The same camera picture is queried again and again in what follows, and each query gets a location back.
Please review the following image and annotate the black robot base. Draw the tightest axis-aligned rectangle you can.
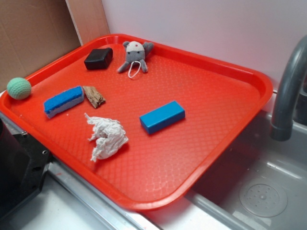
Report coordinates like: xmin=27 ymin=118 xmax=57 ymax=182
xmin=0 ymin=121 xmax=51 ymax=220

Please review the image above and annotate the blue rectangular block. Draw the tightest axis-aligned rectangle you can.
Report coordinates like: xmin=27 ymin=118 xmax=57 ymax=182
xmin=140 ymin=101 xmax=185 ymax=135

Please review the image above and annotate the red plastic tray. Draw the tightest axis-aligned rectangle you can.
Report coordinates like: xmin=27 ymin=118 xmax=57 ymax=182
xmin=0 ymin=34 xmax=273 ymax=211

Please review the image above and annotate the white crumpled cloth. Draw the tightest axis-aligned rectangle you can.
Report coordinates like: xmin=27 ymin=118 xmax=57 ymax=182
xmin=84 ymin=113 xmax=129 ymax=162

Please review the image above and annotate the small brown wood piece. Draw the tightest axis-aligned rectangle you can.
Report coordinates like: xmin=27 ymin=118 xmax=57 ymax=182
xmin=83 ymin=86 xmax=106 ymax=109

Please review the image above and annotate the grey plush toy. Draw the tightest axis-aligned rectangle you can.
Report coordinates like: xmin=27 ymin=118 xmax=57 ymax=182
xmin=117 ymin=41 xmax=154 ymax=79

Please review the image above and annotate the black rectangular box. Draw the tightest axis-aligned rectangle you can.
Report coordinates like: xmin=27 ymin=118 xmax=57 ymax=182
xmin=84 ymin=47 xmax=113 ymax=70

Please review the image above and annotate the blue and grey sponge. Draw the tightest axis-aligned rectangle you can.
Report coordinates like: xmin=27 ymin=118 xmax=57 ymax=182
xmin=44 ymin=86 xmax=84 ymax=118

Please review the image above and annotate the grey plastic sink basin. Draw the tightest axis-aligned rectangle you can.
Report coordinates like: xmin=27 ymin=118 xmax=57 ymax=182
xmin=144 ymin=102 xmax=307 ymax=230

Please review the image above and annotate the grey sink faucet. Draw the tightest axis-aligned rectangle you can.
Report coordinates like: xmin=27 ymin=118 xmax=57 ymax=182
xmin=270 ymin=36 xmax=307 ymax=141

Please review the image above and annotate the green textured ball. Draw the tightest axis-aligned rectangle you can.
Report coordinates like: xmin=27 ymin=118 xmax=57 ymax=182
xmin=7 ymin=78 xmax=32 ymax=100

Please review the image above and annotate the brown cardboard panel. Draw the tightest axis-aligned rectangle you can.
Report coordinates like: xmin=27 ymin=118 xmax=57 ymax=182
xmin=0 ymin=0 xmax=109 ymax=91

